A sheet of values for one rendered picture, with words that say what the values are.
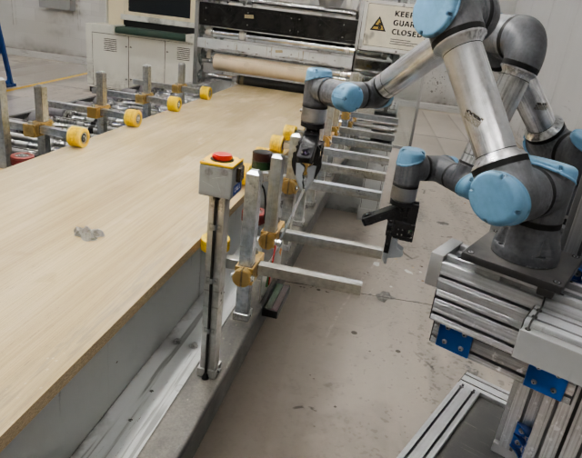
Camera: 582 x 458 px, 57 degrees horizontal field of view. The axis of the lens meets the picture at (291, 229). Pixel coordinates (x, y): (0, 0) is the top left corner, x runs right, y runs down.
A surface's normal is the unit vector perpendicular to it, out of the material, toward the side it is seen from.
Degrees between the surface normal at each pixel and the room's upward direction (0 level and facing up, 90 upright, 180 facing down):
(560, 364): 90
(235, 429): 0
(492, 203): 96
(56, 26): 90
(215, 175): 90
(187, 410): 0
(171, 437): 0
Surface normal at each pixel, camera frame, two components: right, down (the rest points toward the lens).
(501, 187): -0.75, 0.28
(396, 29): -0.22, 0.36
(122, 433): 0.11, -0.92
